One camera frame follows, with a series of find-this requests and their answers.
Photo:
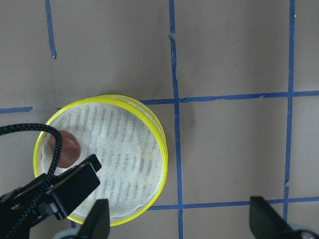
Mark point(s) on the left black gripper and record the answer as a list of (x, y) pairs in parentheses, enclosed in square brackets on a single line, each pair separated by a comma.
[(65, 193)]

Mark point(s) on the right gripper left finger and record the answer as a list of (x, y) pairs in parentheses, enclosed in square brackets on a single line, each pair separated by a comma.
[(97, 223)]

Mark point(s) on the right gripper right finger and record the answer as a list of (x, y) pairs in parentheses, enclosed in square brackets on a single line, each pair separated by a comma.
[(266, 223)]

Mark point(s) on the brown bun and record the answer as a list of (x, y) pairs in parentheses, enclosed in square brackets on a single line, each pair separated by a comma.
[(70, 150)]

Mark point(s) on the yellow steamer layer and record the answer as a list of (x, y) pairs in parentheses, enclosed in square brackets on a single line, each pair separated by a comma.
[(144, 114), (133, 172)]

